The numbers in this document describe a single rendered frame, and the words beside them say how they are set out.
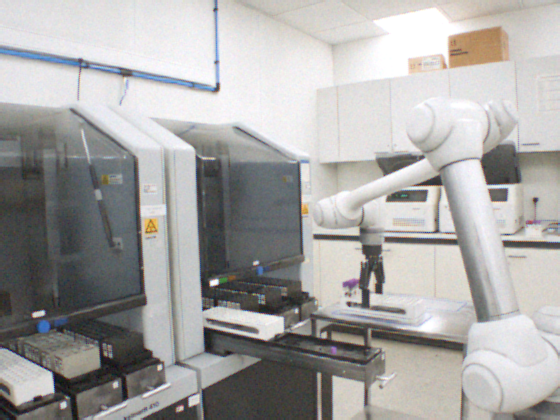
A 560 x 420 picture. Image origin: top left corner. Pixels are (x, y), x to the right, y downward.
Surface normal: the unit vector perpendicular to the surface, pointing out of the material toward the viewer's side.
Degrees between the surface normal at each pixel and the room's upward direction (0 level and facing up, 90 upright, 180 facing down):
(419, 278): 90
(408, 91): 90
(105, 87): 90
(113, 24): 90
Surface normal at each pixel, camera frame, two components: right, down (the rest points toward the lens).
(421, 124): -0.90, -0.05
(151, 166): 0.81, 0.00
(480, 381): -0.85, 0.16
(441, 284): -0.61, 0.06
